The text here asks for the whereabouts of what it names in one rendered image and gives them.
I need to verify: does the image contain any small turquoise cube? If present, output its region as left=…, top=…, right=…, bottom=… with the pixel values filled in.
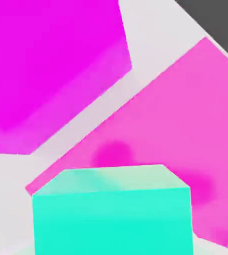
left=31, top=163, right=194, bottom=255

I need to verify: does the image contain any large pink box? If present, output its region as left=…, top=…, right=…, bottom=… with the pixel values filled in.
left=24, top=36, right=228, bottom=249

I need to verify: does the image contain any large magenta box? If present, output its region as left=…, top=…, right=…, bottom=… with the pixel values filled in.
left=0, top=0, right=133, bottom=155

